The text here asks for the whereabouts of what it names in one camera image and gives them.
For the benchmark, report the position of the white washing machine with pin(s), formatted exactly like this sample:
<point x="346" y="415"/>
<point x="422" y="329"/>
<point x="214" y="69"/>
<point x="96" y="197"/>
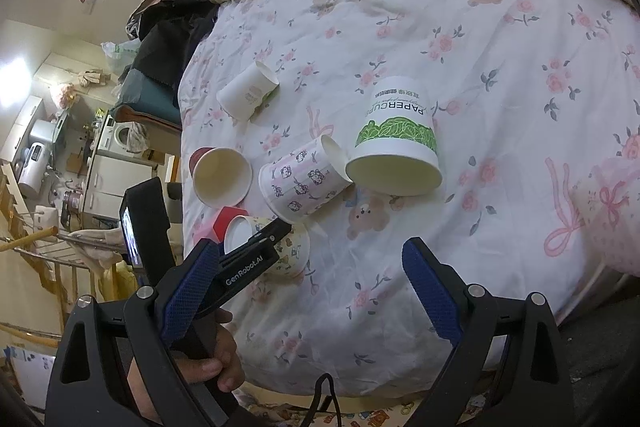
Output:
<point x="120" y="137"/>

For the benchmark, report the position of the person's left hand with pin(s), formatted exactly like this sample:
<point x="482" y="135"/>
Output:
<point x="220" y="359"/>

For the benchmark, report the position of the green leaf print paper cup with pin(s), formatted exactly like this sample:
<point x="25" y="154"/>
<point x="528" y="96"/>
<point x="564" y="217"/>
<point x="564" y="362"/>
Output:
<point x="395" y="142"/>

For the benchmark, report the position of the person's left forearm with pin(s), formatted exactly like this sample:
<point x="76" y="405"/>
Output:
<point x="141" y="389"/>

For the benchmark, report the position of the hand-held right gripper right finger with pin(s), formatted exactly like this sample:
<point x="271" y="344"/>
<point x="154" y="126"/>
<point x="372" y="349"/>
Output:
<point x="431" y="292"/>

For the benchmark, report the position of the pink cat print paper cup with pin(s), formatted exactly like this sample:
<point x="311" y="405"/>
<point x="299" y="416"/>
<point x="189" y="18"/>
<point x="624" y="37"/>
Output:
<point x="300" y="187"/>

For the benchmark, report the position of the wooden drying rack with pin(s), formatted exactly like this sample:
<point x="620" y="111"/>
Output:
<point x="30" y="241"/>

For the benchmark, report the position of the yellow cartoon print paper cup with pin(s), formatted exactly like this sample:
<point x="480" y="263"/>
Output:
<point x="295" y="252"/>

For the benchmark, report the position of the white cabinet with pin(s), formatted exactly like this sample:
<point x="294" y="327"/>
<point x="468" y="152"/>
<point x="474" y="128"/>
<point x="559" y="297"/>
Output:
<point x="112" y="179"/>

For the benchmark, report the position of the white plastic bag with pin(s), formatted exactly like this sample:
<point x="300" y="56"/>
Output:
<point x="120" y="52"/>

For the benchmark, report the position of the pink bow print pillow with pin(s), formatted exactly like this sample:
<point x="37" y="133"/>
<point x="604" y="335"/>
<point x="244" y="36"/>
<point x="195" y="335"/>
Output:
<point x="612" y="217"/>

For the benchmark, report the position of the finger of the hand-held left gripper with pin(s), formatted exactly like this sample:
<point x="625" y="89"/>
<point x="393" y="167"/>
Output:
<point x="245" y="269"/>
<point x="272" y="231"/>

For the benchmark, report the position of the plain white paper cup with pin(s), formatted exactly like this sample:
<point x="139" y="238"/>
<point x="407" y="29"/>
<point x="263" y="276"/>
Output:
<point x="247" y="92"/>

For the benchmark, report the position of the red paper cup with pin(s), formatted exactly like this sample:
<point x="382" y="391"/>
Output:
<point x="220" y="177"/>
<point x="222" y="219"/>

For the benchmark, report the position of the white water heater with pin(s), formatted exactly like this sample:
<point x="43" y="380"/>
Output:
<point x="35" y="157"/>

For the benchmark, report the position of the white floral bed sheet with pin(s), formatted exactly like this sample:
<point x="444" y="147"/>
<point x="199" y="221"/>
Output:
<point x="500" y="57"/>

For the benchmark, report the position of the teal cushion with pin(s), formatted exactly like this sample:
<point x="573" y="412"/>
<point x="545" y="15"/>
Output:
<point x="145" y="93"/>

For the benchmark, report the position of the pile of dark clothes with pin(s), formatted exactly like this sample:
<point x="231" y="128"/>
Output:
<point x="170" y="27"/>

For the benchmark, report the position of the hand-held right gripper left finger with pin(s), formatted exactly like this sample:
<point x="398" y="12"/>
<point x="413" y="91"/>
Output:
<point x="187" y="292"/>

